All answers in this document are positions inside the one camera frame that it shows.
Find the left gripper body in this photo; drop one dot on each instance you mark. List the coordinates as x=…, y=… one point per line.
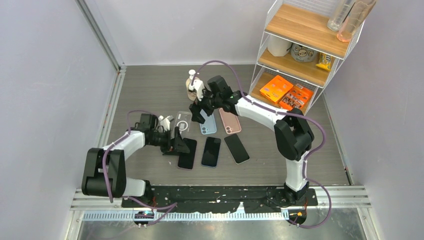
x=166, y=145

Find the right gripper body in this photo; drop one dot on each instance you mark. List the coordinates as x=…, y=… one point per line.
x=208, y=102

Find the clear transparent phone case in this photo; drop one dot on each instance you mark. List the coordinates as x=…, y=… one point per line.
x=183, y=121

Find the dark phone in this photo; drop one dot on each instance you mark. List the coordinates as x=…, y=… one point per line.
x=186, y=160

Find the light blue phone case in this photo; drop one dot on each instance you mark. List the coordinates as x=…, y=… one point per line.
x=209, y=126

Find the pink phone case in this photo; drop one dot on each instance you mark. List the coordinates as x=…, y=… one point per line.
x=230, y=122

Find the black smartphone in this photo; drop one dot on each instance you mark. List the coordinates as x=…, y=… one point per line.
x=236, y=149

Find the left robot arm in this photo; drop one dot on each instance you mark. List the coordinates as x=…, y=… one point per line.
x=105, y=172

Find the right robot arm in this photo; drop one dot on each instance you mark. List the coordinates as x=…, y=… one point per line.
x=292, y=132

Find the white paper roll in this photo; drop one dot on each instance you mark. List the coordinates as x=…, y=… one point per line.
x=278, y=47

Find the orange cardboard box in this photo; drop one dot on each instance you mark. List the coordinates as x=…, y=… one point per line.
x=297, y=97

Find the cartoon printed tin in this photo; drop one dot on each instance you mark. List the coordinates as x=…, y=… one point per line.
x=303, y=54

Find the yellow snack packet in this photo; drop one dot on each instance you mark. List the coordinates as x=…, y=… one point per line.
x=325, y=62

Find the clear plastic bottle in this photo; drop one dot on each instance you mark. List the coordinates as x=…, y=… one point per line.
x=340, y=14

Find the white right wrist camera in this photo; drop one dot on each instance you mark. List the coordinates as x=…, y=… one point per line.
x=195, y=89

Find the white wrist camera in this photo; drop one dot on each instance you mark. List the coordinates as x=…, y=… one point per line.
x=165, y=122
x=195, y=89

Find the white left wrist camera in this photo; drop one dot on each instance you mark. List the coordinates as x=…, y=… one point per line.
x=165, y=122

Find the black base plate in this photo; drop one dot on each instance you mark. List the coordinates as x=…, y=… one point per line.
x=225, y=199

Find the white wire shelf rack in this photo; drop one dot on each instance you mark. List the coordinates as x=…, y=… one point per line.
x=304, y=24

